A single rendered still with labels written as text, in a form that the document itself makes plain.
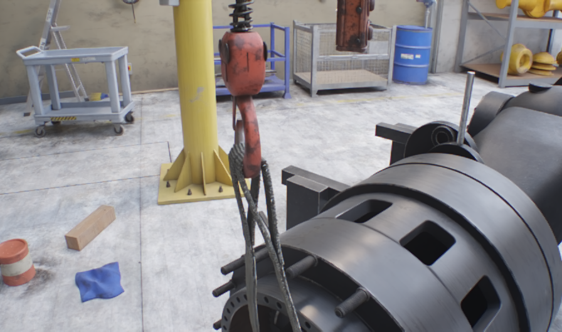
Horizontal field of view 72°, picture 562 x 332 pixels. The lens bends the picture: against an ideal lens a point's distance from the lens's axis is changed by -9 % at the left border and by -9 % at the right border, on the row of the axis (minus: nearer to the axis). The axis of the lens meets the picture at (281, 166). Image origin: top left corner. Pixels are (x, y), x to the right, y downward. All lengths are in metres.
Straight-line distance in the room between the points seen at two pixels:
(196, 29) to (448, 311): 2.58
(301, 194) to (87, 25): 5.03
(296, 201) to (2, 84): 5.53
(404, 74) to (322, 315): 6.43
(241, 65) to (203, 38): 2.56
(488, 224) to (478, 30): 7.95
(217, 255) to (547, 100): 1.87
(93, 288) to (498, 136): 2.01
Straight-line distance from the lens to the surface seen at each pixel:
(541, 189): 1.33
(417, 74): 6.94
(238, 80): 0.43
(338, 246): 0.66
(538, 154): 1.41
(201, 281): 2.35
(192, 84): 3.02
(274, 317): 0.87
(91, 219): 2.89
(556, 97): 1.84
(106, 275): 2.45
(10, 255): 2.58
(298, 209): 1.96
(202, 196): 3.11
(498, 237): 0.81
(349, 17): 0.68
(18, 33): 6.66
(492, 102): 1.93
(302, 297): 0.65
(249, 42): 0.43
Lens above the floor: 1.48
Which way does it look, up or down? 24 degrees down
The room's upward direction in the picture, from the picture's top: straight up
